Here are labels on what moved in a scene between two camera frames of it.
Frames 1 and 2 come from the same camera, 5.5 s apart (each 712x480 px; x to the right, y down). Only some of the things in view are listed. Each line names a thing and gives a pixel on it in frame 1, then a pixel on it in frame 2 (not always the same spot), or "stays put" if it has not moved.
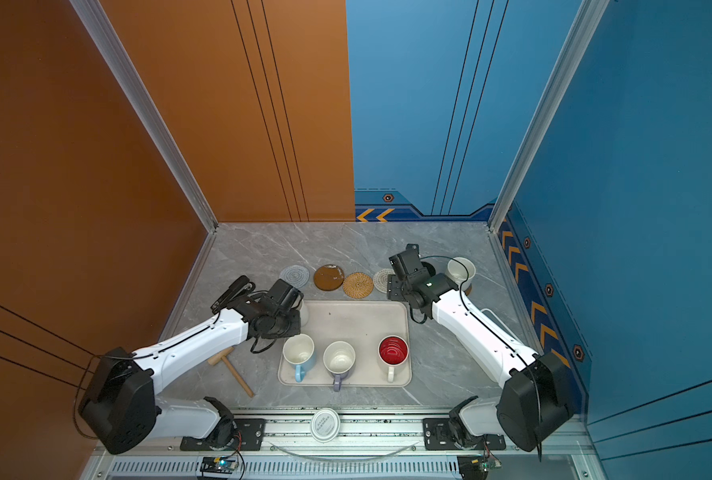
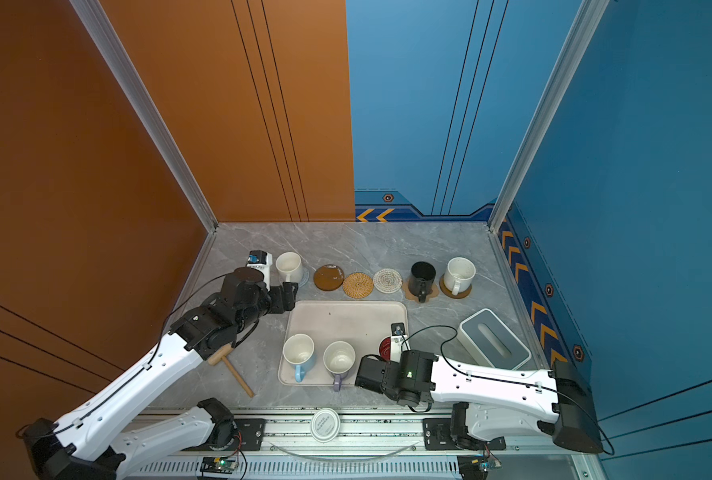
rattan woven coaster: (358, 285) stays put
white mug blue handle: (298, 351) stays put
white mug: (304, 314) -> (289, 267)
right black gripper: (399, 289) -> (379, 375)
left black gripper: (296, 327) -> (282, 305)
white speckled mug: (459, 272) stays put
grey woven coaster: (297, 275) stays put
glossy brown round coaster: (328, 277) stays put
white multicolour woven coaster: (380, 279) stays put
